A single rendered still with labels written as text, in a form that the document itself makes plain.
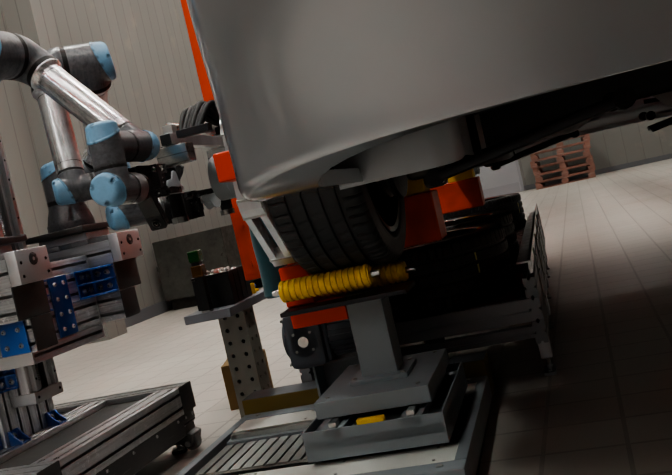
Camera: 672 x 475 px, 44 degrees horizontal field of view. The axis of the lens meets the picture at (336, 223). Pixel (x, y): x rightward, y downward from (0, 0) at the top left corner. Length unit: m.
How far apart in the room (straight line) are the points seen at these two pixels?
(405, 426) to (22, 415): 1.22
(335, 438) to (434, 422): 0.25
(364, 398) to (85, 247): 1.09
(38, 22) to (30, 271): 5.62
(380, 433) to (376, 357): 0.25
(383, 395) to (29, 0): 6.20
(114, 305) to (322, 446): 0.92
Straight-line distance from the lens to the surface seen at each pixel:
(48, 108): 2.50
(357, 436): 2.09
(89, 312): 2.70
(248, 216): 2.05
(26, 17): 7.80
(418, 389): 2.08
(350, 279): 2.11
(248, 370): 3.01
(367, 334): 2.23
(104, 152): 1.93
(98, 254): 2.74
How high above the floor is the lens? 0.71
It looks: 1 degrees down
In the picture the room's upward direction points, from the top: 13 degrees counter-clockwise
